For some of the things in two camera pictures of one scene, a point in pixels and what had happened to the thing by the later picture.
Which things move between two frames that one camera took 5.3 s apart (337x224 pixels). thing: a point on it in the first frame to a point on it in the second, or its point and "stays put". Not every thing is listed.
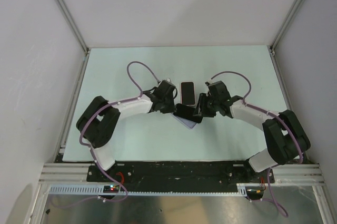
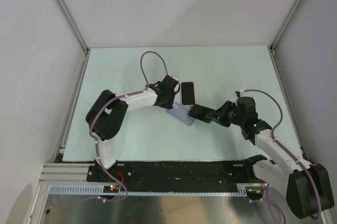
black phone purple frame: x=187 y=93 stays put
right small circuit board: x=254 y=192 stays put
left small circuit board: x=112 y=188 stays put
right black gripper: x=200 y=108 to x=217 y=116
